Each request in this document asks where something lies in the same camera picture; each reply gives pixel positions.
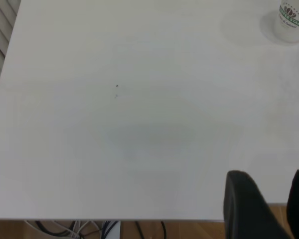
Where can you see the white paper coffee cup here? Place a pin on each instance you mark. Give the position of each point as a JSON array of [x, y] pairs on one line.
[[289, 22]]

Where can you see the white slatted radiator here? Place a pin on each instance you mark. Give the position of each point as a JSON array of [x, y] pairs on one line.
[[0, 44]]

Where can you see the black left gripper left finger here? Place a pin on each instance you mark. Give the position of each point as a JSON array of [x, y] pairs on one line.
[[246, 206]]

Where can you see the white table leg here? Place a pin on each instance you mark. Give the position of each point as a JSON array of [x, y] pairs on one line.
[[115, 231]]

